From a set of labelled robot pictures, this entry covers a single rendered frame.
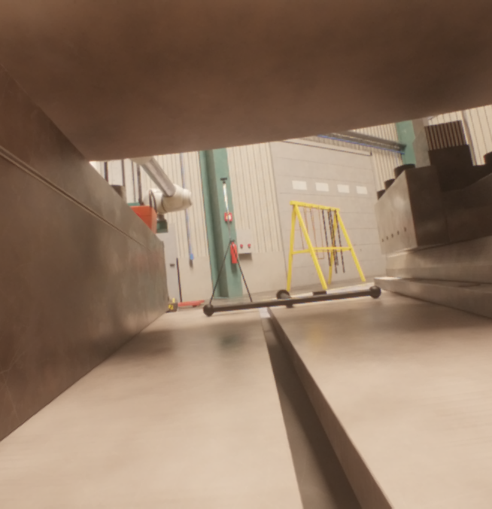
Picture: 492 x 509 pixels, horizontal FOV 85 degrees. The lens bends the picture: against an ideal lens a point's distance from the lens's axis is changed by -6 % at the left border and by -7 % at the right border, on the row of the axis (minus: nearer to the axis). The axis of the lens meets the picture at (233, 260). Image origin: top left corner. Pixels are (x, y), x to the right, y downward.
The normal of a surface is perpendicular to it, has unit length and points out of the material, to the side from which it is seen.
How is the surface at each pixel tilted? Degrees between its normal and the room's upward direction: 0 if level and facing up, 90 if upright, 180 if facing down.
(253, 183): 90
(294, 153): 90
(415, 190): 90
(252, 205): 90
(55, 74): 180
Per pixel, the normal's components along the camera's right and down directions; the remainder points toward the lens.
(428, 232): -0.28, -0.04
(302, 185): 0.44, -0.11
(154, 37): 0.11, 0.99
